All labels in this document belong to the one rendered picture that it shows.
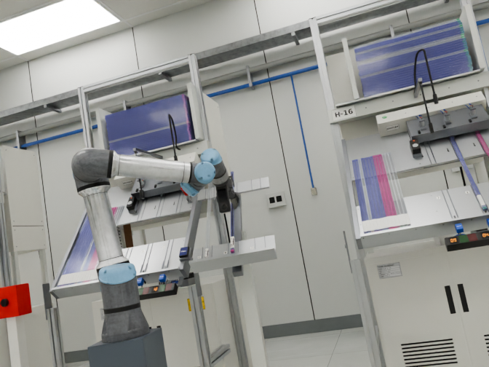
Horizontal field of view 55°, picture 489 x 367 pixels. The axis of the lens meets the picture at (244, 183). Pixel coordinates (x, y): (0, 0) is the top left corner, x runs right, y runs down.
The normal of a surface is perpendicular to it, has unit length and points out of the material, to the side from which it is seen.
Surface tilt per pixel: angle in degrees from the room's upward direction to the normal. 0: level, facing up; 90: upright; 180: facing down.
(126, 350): 90
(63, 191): 90
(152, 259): 48
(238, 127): 90
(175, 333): 90
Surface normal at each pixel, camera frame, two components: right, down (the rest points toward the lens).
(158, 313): -0.28, -0.08
